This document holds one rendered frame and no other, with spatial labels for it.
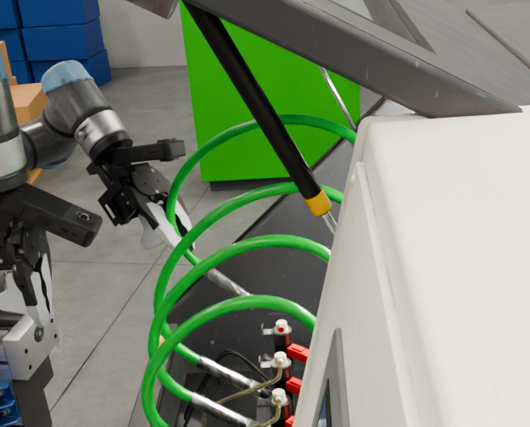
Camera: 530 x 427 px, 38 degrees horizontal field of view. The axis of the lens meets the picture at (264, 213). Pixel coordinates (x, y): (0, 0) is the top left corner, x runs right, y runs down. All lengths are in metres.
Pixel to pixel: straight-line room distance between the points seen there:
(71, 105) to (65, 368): 2.06
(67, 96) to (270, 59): 3.09
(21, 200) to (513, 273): 0.66
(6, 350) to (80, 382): 1.60
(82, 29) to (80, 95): 5.98
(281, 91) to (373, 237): 3.86
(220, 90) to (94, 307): 1.49
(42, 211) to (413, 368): 0.64
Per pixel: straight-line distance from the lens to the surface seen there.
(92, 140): 1.20
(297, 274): 1.42
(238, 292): 1.16
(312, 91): 4.30
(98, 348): 3.25
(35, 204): 0.92
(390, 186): 0.47
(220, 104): 4.36
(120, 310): 3.48
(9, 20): 7.49
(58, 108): 1.25
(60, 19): 7.31
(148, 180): 1.18
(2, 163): 0.90
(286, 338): 1.11
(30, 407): 1.60
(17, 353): 1.48
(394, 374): 0.35
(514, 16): 1.24
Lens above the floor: 1.73
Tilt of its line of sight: 24 degrees down
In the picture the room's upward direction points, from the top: 5 degrees counter-clockwise
